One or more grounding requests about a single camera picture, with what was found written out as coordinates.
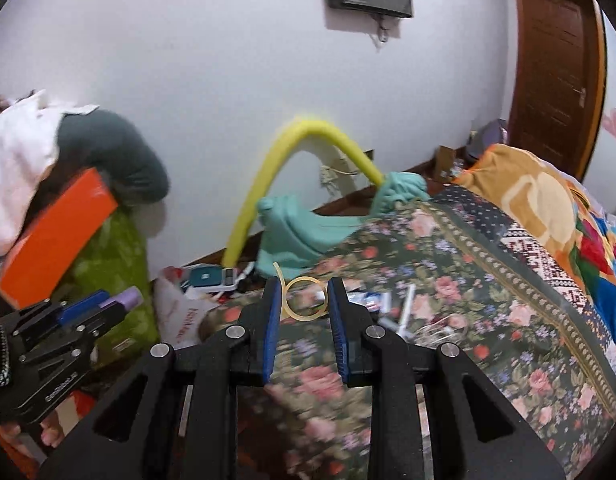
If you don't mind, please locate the white disposable razor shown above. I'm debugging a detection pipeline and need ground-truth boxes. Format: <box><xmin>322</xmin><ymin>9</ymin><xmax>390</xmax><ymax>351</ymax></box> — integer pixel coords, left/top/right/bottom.
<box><xmin>378</xmin><ymin>284</ymin><xmax>416</xmax><ymax>340</ymax></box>

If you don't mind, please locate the purple tube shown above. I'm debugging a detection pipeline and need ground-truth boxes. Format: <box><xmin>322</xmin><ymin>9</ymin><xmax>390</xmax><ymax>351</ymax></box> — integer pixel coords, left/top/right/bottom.
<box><xmin>99</xmin><ymin>286</ymin><xmax>143</xmax><ymax>312</ymax></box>

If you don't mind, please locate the yellow rubber band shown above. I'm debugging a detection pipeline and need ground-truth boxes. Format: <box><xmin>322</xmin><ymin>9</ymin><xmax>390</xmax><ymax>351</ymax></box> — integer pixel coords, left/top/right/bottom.
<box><xmin>273</xmin><ymin>262</ymin><xmax>329</xmax><ymax>323</ymax></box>

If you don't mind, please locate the white earphone cable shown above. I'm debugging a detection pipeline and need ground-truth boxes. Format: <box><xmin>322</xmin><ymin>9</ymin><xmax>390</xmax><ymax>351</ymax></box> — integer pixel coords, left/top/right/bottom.
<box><xmin>412</xmin><ymin>314</ymin><xmax>470</xmax><ymax>348</ymax></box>

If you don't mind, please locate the toothpaste tube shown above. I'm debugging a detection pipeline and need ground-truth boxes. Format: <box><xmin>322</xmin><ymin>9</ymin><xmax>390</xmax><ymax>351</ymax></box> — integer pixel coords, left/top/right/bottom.
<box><xmin>348</xmin><ymin>290</ymin><xmax>392</xmax><ymax>314</ymax></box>

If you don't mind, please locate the person hand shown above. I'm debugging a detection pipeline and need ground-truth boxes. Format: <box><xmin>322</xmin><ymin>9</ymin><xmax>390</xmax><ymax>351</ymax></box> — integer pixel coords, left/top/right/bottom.
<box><xmin>0</xmin><ymin>410</ymin><xmax>65</xmax><ymax>457</ymax></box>

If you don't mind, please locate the orange box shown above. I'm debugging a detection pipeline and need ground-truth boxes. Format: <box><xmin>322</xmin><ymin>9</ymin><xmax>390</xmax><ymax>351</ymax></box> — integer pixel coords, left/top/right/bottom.
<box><xmin>0</xmin><ymin>168</ymin><xmax>118</xmax><ymax>310</ymax></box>

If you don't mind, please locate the green floral bag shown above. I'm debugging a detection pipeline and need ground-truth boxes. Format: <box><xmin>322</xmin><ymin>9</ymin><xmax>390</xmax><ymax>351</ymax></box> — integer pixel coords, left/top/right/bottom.
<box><xmin>53</xmin><ymin>207</ymin><xmax>159</xmax><ymax>368</ymax></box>

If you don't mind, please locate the white plastic bag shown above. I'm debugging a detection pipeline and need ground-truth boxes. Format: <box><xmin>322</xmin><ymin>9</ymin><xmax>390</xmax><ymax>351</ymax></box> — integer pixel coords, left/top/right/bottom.
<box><xmin>153</xmin><ymin>266</ymin><xmax>219</xmax><ymax>350</ymax></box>

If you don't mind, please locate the teal card box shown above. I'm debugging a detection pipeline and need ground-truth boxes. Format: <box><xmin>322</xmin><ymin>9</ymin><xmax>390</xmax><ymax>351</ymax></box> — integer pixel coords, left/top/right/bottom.
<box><xmin>180</xmin><ymin>263</ymin><xmax>238</xmax><ymax>294</ymax></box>

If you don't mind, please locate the floral dark green bedspread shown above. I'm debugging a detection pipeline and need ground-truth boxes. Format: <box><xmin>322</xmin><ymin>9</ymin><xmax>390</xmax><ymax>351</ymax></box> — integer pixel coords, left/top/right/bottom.
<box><xmin>197</xmin><ymin>199</ymin><xmax>616</xmax><ymax>480</ymax></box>

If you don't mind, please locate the yellow foam tube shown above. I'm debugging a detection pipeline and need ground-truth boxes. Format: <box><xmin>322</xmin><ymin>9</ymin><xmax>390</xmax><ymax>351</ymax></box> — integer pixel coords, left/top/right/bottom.
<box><xmin>212</xmin><ymin>116</ymin><xmax>385</xmax><ymax>266</ymax></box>

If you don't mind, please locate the teal cloth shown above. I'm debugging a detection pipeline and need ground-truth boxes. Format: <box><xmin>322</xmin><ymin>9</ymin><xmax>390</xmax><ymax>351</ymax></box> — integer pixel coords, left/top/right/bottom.
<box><xmin>256</xmin><ymin>172</ymin><xmax>430</xmax><ymax>278</ymax></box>

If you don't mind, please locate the dark grey garment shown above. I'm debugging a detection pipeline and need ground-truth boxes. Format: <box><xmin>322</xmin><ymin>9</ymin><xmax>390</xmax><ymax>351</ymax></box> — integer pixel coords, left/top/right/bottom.
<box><xmin>30</xmin><ymin>108</ymin><xmax>170</xmax><ymax>210</ymax></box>

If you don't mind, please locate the white cloth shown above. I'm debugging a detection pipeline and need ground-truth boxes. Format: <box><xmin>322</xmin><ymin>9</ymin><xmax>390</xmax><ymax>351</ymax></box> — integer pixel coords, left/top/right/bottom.
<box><xmin>0</xmin><ymin>90</ymin><xmax>98</xmax><ymax>257</ymax></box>

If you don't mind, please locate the patchwork dark quilt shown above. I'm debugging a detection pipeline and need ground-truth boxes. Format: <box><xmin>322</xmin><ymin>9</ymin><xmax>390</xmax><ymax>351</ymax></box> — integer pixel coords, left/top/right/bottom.
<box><xmin>427</xmin><ymin>184</ymin><xmax>597</xmax><ymax>326</ymax></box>

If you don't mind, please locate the orange patterned blanket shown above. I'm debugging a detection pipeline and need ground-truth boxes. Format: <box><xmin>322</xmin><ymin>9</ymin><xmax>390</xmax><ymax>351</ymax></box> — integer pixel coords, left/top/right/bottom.
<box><xmin>453</xmin><ymin>143</ymin><xmax>616</xmax><ymax>344</ymax></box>

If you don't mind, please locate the brown wooden door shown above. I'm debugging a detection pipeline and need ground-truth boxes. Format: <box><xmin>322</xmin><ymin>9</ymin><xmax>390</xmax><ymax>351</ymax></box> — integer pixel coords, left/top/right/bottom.
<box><xmin>509</xmin><ymin>0</ymin><xmax>606</xmax><ymax>180</ymax></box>

